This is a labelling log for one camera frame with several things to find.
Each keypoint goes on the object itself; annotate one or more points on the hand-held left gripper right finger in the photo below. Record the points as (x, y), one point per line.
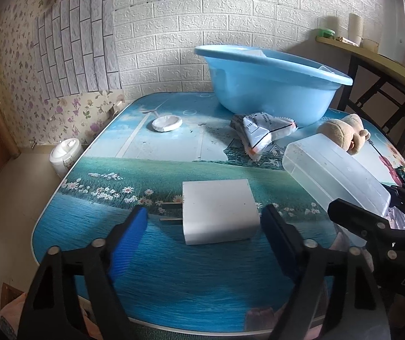
(280, 244)

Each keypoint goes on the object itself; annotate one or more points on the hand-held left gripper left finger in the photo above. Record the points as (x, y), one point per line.
(128, 244)

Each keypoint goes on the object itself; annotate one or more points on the clear plastic box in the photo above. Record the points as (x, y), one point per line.
(333, 173)

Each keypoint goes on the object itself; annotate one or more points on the white square power adapter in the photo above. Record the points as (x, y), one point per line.
(220, 209)

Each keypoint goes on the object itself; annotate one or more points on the blue plastic basin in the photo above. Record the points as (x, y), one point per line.
(269, 85)

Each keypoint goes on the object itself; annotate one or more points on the scenic printed desktop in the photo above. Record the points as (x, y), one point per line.
(188, 287)

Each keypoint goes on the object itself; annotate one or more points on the beige plush toy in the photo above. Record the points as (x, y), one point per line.
(340, 131)

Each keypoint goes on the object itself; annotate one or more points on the white snack packet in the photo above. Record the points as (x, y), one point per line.
(255, 138)
(282, 129)

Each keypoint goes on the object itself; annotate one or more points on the white rice cooker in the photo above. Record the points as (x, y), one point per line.
(64, 156)

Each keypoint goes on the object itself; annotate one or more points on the white round lid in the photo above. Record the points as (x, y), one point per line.
(167, 123)

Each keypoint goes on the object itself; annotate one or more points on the pink cloth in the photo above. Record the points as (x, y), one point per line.
(13, 315)

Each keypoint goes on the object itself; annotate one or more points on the metal door stopper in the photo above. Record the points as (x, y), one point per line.
(33, 145)

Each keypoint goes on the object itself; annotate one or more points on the wooden side table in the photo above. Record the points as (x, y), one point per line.
(383, 60)

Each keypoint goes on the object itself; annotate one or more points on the white flat item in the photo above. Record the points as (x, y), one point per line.
(257, 54)
(326, 70)

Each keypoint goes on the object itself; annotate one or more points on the tall white container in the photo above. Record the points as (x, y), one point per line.
(397, 32)

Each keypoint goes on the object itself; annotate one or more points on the flat white box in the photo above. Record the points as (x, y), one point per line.
(346, 40)

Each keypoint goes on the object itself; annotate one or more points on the stack of paper cups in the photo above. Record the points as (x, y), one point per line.
(355, 28)

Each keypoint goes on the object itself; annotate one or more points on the green jar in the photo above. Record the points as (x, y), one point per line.
(328, 33)

